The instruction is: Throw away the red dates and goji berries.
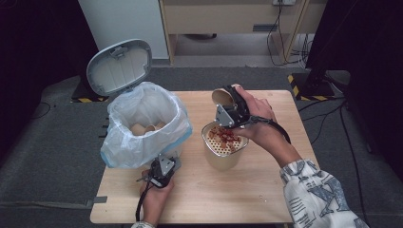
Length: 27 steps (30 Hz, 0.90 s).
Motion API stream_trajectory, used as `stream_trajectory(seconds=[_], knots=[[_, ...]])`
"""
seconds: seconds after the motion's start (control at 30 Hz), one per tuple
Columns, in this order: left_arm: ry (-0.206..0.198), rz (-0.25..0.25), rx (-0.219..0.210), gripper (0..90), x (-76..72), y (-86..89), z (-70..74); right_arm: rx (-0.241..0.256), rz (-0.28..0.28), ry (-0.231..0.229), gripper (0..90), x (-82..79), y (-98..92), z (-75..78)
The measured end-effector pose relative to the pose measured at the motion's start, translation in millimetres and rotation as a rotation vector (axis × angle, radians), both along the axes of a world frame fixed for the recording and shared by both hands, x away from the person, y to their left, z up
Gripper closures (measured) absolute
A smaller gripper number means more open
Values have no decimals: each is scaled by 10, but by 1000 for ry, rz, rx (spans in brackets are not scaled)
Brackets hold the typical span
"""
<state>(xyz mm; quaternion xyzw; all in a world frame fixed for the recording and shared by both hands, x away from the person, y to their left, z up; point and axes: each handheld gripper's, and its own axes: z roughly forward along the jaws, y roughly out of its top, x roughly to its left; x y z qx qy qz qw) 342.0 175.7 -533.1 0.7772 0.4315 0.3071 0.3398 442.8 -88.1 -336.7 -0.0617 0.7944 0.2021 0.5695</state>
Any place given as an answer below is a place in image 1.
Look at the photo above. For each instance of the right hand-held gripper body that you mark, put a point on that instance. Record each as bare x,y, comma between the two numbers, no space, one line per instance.
236,115

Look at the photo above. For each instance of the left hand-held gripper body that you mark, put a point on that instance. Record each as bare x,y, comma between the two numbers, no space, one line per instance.
160,175

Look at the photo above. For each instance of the beige container with strainer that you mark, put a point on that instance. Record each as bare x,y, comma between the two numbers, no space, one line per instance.
221,160

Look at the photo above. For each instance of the white grey pedal trash can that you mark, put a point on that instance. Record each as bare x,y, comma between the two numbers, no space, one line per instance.
118,68

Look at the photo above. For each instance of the person's right hand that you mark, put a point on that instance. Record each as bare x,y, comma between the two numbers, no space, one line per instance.
261,123

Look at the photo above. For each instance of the person's left hand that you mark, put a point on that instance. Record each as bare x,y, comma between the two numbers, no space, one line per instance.
155,202

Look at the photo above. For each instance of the red brown food scraps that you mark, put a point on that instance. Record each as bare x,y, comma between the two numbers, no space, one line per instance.
225,137

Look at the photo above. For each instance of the translucent white trash bag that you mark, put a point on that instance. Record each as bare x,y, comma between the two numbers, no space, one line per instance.
126,150

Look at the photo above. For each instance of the grey tape strip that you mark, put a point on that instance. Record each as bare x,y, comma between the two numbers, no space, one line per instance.
96,201

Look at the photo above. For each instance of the black table edge clips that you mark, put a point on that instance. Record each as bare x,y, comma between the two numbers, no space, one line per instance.
104,127

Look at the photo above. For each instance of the light wooden desk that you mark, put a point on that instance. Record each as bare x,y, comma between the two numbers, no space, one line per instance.
221,17

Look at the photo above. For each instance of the black hazard-striped stand base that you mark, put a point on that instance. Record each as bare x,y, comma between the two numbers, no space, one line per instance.
312,88
80,95

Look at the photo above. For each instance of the white power strip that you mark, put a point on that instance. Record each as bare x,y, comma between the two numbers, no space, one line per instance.
284,2

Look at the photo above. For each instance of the white cabinet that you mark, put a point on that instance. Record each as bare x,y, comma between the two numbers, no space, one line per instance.
126,22

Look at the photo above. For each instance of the black curtain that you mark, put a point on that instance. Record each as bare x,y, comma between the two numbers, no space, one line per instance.
364,47
34,47

